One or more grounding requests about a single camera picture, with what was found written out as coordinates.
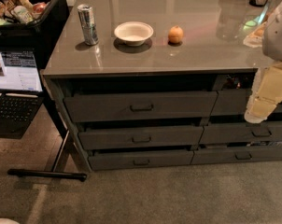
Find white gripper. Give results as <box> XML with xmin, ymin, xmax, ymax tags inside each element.
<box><xmin>244</xmin><ymin>63</ymin><xmax>282</xmax><ymax>124</ymax></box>

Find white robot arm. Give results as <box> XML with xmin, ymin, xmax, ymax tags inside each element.
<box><xmin>244</xmin><ymin>1</ymin><xmax>282</xmax><ymax>124</ymax></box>

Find chip bags in drawer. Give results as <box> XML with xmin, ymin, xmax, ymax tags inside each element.
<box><xmin>222</xmin><ymin>75</ymin><xmax>254</xmax><ymax>90</ymax></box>

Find orange fruit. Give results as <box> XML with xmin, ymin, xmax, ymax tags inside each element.
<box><xmin>168</xmin><ymin>25</ymin><xmax>184</xmax><ymax>44</ymax></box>

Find white paper bowl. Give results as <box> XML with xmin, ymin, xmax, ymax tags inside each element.
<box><xmin>114</xmin><ymin>21</ymin><xmax>154</xmax><ymax>46</ymax></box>

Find silver drink can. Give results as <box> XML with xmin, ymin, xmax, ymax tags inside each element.
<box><xmin>78</xmin><ymin>4</ymin><xmax>98</xmax><ymax>46</ymax></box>

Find black laptop stand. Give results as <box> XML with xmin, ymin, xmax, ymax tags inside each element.
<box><xmin>7</xmin><ymin>90</ymin><xmax>87</xmax><ymax>182</ymax></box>

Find black laptop computer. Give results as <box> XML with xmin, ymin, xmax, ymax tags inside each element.
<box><xmin>0</xmin><ymin>50</ymin><xmax>43</xmax><ymax>139</ymax></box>

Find black bin of snacks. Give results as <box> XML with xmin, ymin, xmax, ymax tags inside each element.
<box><xmin>0</xmin><ymin>0</ymin><xmax>69</xmax><ymax>50</ymax></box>

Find grey drawer cabinet frame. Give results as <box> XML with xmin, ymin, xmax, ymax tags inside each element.
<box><xmin>46</xmin><ymin>71</ymin><xmax>282</xmax><ymax>170</ymax></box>

